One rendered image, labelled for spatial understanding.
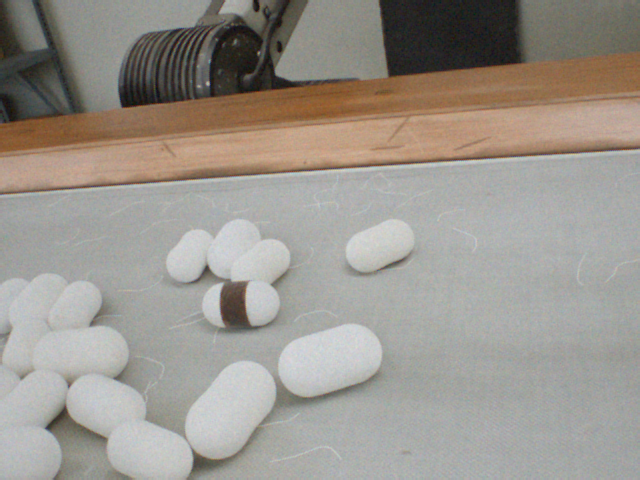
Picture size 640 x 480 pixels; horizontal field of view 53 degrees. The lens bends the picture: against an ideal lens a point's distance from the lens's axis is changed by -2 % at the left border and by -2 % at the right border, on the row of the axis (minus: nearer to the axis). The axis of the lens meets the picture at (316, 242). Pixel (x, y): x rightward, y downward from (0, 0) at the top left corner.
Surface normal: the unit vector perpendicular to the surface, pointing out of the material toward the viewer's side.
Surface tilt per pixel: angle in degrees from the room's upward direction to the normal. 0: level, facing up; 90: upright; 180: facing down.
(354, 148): 45
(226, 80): 88
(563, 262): 0
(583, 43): 90
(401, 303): 0
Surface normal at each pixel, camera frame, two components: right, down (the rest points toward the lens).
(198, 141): -0.30, -0.26
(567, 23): -0.29, 0.49
